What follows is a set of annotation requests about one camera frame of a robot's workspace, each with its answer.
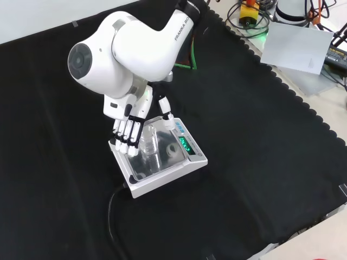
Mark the small clear glass beaker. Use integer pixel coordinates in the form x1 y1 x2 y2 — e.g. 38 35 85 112
139 125 160 162

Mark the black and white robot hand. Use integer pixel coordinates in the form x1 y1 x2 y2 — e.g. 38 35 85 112
102 86 175 157

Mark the black power adapter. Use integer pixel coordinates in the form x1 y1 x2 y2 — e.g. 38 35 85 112
324 44 347 69

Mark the black bench cloth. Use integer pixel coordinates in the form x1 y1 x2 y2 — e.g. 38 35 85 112
0 0 347 260

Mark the yellow stop button box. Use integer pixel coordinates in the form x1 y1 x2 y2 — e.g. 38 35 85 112
239 0 259 24

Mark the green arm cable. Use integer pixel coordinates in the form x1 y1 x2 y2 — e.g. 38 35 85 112
173 35 198 70

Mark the pale grey board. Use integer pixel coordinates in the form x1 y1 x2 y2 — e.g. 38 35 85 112
260 21 335 75

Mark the black balance power cable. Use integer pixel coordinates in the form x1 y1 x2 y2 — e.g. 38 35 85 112
107 183 128 260

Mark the white electronic balance steel pan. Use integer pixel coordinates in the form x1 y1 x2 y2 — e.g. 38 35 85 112
108 116 209 199

